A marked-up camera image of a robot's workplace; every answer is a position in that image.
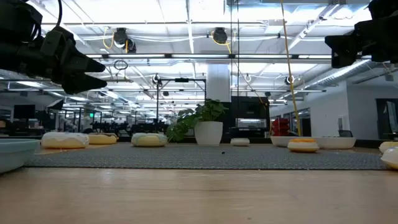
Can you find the large chocolate iced donut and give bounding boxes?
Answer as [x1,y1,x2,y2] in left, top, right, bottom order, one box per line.
[88,133,119,146]

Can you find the grey woven placemat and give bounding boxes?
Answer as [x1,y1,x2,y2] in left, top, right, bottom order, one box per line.
[24,142,388,171]

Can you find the white round plate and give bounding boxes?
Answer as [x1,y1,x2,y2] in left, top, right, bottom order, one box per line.
[270,136,357,150]

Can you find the small orange iced donut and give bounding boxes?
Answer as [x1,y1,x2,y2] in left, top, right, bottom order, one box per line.
[287,138,320,154]

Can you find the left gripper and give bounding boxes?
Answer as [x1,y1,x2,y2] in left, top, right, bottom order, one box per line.
[33,26,108,95]

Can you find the large mint iced donut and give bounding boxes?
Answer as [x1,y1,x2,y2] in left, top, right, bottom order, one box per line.
[131,133,169,147]

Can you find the large white iced donut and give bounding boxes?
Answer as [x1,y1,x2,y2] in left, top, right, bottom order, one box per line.
[40,131,90,150]

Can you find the yellow hanging cable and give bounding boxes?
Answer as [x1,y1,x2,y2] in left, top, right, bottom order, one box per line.
[279,0,302,137]

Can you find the green plant in white pot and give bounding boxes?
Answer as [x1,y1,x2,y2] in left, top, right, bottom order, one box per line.
[165,98,229,147]

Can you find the black vented equipment case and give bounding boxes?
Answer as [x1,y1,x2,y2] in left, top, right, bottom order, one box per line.
[230,95,271,138]

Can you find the black ceiling cable reel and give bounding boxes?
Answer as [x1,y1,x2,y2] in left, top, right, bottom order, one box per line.
[112,27,129,48]
[212,27,229,45]

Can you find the red stacked object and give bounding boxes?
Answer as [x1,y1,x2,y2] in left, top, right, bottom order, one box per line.
[271,117,290,137]

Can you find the teal round plate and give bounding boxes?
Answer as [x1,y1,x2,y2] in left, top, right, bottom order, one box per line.
[0,138,41,174]

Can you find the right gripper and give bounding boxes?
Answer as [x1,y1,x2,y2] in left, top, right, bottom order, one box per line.
[325,15,398,68]

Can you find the black monitor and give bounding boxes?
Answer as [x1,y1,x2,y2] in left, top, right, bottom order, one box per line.
[12,104,36,119]

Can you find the small white pink donut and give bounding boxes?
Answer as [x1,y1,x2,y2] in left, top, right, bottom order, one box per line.
[380,147,398,170]

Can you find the small green iced donut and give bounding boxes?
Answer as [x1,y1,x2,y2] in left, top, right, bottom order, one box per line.
[229,138,251,147]

